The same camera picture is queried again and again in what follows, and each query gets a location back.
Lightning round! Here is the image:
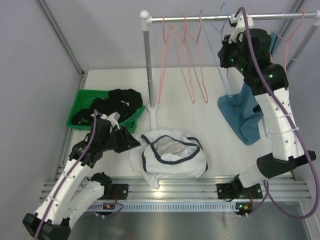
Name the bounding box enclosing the pink hanger holding teal top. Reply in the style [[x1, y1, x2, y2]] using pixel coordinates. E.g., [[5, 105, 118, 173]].
[[278, 10, 306, 72]]

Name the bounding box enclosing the white navy-trimmed tank top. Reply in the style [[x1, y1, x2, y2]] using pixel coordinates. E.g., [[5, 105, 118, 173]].
[[128, 130, 208, 190]]

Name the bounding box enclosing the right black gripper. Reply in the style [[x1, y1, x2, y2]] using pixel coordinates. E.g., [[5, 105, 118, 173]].
[[217, 33, 250, 75]]

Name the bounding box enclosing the blue hanger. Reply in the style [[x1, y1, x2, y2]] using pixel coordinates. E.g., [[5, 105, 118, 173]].
[[199, 2, 234, 98]]

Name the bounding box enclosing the perforated cable tray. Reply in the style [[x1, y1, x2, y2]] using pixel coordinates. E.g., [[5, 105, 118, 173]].
[[87, 201, 252, 213]]

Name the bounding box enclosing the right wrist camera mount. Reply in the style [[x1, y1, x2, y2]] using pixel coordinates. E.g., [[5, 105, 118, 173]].
[[228, 13, 254, 44]]

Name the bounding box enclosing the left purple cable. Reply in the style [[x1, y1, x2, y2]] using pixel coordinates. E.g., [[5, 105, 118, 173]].
[[33, 109, 125, 238]]

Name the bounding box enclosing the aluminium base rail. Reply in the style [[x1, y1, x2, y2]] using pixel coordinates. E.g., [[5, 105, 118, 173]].
[[39, 176, 312, 201]]

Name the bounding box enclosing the silver clothes rack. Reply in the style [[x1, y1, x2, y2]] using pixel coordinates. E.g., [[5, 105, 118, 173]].
[[140, 10, 320, 130]]

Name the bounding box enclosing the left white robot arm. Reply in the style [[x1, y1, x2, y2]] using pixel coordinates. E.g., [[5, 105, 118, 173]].
[[22, 114, 141, 240]]

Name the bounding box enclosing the green plastic bin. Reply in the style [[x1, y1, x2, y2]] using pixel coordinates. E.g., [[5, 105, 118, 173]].
[[65, 89, 139, 132]]

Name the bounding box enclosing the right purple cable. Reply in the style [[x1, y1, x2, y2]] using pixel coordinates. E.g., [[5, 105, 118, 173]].
[[236, 6, 317, 220]]

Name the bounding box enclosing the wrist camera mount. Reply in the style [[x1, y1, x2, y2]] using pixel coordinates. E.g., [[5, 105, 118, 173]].
[[228, 13, 254, 44], [90, 112, 121, 130]]

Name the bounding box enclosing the purple cable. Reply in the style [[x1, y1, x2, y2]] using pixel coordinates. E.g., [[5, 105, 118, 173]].
[[33, 109, 125, 238], [236, 6, 317, 220]]

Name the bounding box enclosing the black garment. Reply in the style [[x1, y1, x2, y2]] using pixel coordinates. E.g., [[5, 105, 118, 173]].
[[71, 88, 144, 126]]

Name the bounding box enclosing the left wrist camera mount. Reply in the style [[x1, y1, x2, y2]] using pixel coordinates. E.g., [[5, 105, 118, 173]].
[[90, 112, 121, 130]]

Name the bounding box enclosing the teal tank top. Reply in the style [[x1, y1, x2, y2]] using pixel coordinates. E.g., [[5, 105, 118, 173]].
[[217, 73, 264, 145]]

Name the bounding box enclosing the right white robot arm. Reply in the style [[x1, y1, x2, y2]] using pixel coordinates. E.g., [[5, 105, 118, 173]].
[[217, 28, 316, 199]]

